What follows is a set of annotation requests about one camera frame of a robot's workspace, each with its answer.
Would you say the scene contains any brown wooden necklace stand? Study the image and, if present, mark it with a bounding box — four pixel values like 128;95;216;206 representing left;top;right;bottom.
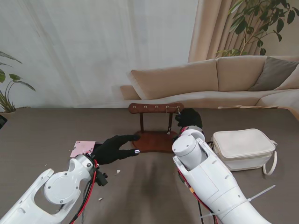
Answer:
128;103;185;154

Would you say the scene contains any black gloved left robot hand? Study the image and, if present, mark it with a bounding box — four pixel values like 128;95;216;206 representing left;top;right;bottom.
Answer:
90;134;141;165

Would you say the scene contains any beige sofa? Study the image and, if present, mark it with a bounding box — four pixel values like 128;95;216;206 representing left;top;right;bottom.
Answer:
120;55;299;112

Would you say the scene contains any white sheer curtain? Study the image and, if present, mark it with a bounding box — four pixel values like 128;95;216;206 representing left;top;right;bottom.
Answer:
0;0;199;109

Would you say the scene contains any pink floral jewelry box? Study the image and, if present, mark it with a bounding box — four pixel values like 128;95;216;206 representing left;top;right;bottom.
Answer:
71;140;105;157

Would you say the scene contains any beige pleated curtain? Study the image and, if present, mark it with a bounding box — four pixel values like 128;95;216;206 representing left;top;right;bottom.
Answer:
188;0;299;63

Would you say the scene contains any tall dark-leaf houseplant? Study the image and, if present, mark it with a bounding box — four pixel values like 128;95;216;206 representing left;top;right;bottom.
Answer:
216;0;299;58

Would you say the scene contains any beige sofa cushion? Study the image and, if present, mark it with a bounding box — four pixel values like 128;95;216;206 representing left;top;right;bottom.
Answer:
274;70;299;91

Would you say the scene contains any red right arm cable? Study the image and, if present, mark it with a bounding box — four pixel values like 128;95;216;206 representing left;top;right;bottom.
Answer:
177;170;204;224

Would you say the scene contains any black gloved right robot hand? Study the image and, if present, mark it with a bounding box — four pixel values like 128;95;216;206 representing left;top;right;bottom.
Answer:
175;108;203;131

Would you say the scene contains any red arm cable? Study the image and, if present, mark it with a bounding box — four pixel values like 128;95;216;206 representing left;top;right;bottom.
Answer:
70;160;99;224
177;170;204;224

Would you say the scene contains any thin silver pendant necklace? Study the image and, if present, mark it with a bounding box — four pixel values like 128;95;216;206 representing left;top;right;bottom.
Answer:
165;106;182;135

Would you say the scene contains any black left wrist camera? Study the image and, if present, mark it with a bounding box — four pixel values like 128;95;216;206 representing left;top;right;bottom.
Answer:
95;170;108;187

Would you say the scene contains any cream white zipper bag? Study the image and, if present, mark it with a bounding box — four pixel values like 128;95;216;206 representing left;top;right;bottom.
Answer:
211;128;278;176

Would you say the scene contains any red left arm cable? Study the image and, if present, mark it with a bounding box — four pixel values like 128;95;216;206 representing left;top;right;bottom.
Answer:
70;160;99;224

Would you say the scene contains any white zip tie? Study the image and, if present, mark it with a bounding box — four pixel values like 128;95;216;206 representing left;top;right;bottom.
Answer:
199;185;276;220

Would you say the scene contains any grey sofa cushion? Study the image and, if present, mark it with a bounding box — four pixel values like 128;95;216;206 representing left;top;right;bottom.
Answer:
249;56;299;91

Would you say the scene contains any broad-leaf green houseplant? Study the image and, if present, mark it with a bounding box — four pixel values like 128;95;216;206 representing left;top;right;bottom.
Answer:
0;51;36;112

